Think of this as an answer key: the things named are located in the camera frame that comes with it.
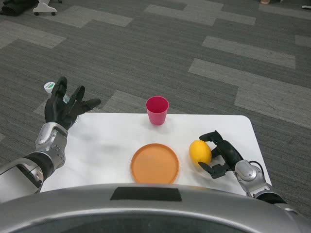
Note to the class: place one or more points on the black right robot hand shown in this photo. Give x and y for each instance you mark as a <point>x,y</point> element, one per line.
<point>230,153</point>

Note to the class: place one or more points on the clear bottle with green-white cap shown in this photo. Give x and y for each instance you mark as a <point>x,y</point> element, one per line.
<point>49,87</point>

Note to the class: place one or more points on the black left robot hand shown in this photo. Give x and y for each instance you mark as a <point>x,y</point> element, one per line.
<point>58,111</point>

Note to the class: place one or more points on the black bag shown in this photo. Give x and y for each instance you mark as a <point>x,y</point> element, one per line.
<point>14,8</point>

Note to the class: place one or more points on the white rod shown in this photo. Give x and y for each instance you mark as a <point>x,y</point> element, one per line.
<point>306,7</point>

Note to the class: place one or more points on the yellow lemon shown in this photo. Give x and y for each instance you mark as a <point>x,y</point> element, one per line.
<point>199,151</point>

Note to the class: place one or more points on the pink plastic cup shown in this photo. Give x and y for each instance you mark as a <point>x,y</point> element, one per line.
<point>157,116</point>

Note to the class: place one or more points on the orange round plate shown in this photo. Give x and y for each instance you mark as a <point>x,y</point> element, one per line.
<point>155,163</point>

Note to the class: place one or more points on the silver robot chest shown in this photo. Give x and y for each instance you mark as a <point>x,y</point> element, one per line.
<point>73,211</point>

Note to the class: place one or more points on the white wheeled stand base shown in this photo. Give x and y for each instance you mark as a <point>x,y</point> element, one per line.
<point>45,8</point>

